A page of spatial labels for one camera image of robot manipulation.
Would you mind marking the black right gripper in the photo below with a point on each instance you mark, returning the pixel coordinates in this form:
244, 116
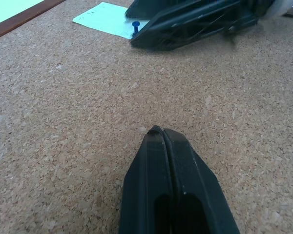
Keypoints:
255, 7

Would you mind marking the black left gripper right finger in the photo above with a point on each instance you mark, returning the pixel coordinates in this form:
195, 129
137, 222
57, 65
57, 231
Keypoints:
197, 190

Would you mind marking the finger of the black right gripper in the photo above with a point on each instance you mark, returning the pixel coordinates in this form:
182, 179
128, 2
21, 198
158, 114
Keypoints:
161, 6
166, 34

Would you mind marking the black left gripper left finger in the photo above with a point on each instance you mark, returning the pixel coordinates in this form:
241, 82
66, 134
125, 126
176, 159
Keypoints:
146, 185

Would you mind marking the light green paper note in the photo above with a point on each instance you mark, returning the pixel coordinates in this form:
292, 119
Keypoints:
105, 19

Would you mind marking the blue pushpin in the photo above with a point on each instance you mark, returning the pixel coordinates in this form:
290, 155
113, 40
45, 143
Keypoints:
136, 25

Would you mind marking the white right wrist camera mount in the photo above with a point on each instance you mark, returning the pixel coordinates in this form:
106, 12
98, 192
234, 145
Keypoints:
280, 7

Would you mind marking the cork board with wooden frame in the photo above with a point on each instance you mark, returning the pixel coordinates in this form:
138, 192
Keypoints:
88, 109

